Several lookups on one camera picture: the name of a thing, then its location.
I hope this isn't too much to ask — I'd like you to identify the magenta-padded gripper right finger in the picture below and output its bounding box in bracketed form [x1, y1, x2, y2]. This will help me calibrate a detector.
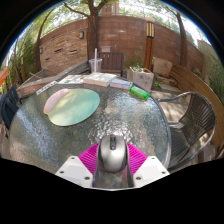
[124, 142, 170, 188]

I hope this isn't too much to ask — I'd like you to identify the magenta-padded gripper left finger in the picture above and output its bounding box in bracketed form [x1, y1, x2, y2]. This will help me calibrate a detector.
[54, 142, 102, 189]

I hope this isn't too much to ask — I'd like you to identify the grey and black computer mouse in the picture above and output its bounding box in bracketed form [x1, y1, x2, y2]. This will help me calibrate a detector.
[98, 134, 129, 173]

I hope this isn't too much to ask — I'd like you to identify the round green mouse pad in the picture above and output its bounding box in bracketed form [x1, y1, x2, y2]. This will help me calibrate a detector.
[43, 87, 101, 127]

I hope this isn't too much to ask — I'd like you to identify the dark wicker metal chair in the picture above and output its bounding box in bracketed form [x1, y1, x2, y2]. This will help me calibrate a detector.
[163, 91, 217, 171]

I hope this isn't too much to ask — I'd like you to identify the small green box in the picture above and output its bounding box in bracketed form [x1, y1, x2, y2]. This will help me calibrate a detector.
[129, 85, 151, 100]

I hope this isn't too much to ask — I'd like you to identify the white number plate sign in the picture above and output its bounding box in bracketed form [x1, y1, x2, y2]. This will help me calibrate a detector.
[35, 80, 59, 96]

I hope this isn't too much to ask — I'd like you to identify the colourful open magazine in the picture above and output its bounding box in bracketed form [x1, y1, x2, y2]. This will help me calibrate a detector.
[57, 74, 88, 85]

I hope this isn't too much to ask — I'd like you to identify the thin blue and white booklet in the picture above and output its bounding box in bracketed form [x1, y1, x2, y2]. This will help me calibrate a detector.
[109, 78, 134, 91]

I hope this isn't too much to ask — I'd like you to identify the concrete planter with plant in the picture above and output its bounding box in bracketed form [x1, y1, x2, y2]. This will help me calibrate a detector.
[127, 64, 155, 93]

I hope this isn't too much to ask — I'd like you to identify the black folding chair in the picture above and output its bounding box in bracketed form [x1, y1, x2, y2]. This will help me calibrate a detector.
[0, 84, 22, 134]

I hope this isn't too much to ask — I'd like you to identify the thick open white book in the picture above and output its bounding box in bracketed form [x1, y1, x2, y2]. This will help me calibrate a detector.
[83, 72, 118, 88]

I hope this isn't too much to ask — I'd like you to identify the raised stone garden bed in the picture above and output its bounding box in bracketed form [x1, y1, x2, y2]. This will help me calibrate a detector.
[16, 61, 90, 98]

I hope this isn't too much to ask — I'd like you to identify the curved wooden bench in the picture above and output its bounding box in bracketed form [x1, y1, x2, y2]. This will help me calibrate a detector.
[169, 63, 224, 151]

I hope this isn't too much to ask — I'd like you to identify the tan stone block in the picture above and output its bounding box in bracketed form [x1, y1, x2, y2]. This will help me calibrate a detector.
[153, 57, 174, 78]

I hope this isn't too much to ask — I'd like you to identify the clear plastic cup with straw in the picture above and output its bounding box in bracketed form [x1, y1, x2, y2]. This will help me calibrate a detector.
[88, 48, 103, 74]

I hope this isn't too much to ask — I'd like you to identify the dark wooden slatted chair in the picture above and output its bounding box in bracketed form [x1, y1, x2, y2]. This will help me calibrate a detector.
[89, 51, 125, 77]

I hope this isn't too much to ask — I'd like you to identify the slim straight tree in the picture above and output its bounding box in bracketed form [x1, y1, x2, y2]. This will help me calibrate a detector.
[166, 8, 190, 68]

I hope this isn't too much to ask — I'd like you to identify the thin leaning tree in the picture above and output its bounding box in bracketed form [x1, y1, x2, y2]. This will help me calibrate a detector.
[34, 8, 56, 73]

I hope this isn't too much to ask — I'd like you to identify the forked brown tree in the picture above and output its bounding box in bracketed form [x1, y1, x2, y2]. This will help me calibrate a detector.
[63, 0, 111, 60]

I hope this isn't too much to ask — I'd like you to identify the wooden garden lamp post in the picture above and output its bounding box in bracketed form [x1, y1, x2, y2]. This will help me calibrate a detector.
[143, 17, 156, 71]

